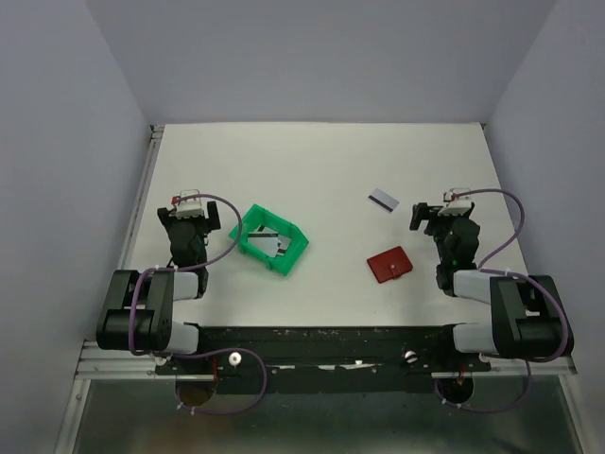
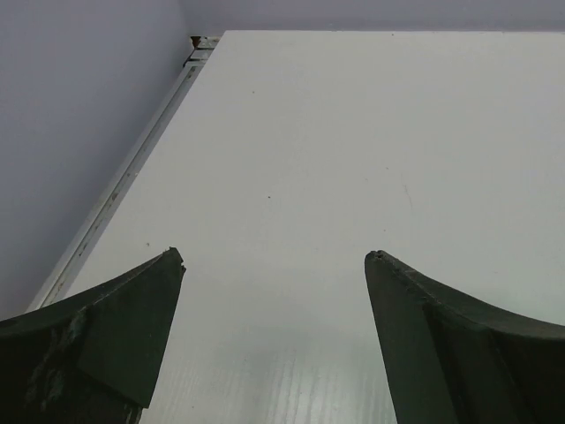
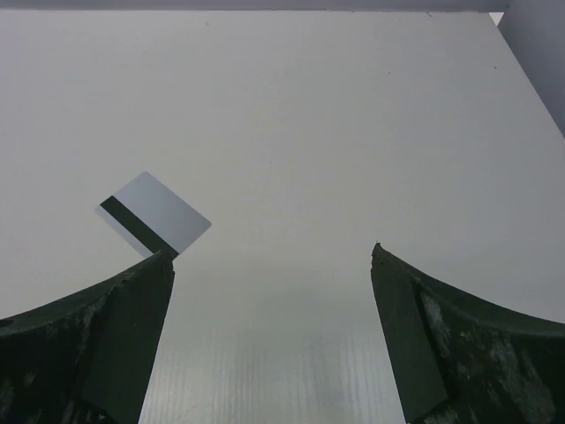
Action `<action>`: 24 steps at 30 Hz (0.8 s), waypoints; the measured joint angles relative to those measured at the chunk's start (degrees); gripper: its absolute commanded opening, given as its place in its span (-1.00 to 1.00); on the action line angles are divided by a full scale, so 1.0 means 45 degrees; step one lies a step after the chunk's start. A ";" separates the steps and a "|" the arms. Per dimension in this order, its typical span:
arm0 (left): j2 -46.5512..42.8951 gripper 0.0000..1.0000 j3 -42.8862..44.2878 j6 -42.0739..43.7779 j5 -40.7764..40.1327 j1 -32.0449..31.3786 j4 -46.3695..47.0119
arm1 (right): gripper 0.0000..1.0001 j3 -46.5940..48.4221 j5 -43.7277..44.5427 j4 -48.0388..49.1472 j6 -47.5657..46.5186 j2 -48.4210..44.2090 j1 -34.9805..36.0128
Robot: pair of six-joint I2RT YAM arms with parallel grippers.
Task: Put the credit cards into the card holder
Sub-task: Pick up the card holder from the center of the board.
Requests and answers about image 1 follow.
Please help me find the left aluminium rail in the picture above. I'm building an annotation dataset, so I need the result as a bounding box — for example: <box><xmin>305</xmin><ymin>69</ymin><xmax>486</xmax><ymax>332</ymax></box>
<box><xmin>117</xmin><ymin>125</ymin><xmax>165</xmax><ymax>270</ymax></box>

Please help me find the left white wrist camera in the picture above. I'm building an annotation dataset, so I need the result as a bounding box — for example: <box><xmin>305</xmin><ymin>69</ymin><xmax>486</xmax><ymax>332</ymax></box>
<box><xmin>171</xmin><ymin>189</ymin><xmax>204</xmax><ymax>219</ymax></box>

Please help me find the silver card in tray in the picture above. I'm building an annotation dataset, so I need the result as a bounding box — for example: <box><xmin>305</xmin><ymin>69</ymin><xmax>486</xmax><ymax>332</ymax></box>
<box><xmin>248</xmin><ymin>226</ymin><xmax>291</xmax><ymax>257</ymax></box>

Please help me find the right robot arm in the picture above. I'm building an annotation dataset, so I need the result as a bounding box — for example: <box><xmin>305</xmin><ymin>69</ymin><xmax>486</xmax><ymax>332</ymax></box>
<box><xmin>409</xmin><ymin>202</ymin><xmax>575</xmax><ymax>371</ymax></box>

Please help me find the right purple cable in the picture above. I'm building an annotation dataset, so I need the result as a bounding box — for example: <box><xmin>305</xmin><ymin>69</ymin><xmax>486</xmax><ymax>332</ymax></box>
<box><xmin>434</xmin><ymin>187</ymin><xmax>576</xmax><ymax>412</ymax></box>

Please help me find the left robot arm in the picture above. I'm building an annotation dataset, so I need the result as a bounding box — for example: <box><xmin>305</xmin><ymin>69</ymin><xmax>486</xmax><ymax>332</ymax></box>
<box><xmin>95</xmin><ymin>199</ymin><xmax>221</xmax><ymax>374</ymax></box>

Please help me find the front aluminium rail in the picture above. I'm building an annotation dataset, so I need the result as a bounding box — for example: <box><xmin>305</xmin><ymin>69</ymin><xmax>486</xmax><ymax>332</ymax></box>
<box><xmin>75</xmin><ymin>341</ymin><xmax>578</xmax><ymax>381</ymax></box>

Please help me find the white magnetic stripe card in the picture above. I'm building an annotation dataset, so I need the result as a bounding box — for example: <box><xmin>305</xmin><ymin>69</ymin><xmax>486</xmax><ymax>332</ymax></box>
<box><xmin>368</xmin><ymin>188</ymin><xmax>399</xmax><ymax>213</ymax></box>

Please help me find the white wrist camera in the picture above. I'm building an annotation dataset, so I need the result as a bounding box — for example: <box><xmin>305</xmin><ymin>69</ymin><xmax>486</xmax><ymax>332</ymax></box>
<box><xmin>171</xmin><ymin>189</ymin><xmax>204</xmax><ymax>219</ymax></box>
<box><xmin>438</xmin><ymin>187</ymin><xmax>475</xmax><ymax>217</ymax></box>

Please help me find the aluminium rail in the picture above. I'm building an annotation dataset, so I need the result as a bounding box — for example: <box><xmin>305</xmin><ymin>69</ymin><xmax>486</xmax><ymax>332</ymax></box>
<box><xmin>117</xmin><ymin>125</ymin><xmax>165</xmax><ymax>270</ymax></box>
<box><xmin>75</xmin><ymin>341</ymin><xmax>578</xmax><ymax>381</ymax></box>

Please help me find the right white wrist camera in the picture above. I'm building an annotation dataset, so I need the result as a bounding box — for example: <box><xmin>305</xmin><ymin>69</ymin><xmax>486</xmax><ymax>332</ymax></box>
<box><xmin>438</xmin><ymin>187</ymin><xmax>475</xmax><ymax>217</ymax></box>

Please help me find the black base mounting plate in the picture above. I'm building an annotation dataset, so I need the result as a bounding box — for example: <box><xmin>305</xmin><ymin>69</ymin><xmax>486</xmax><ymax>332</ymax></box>
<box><xmin>156</xmin><ymin>325</ymin><xmax>491</xmax><ymax>394</ymax></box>

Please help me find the green plastic card tray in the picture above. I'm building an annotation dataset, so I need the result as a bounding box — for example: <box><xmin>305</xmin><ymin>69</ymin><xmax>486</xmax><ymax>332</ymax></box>
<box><xmin>237</xmin><ymin>204</ymin><xmax>309</xmax><ymax>276</ymax></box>

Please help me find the red card holder wallet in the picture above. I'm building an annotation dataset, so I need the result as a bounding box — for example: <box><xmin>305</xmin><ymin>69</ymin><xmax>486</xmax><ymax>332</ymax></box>
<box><xmin>367</xmin><ymin>246</ymin><xmax>413</xmax><ymax>284</ymax></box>

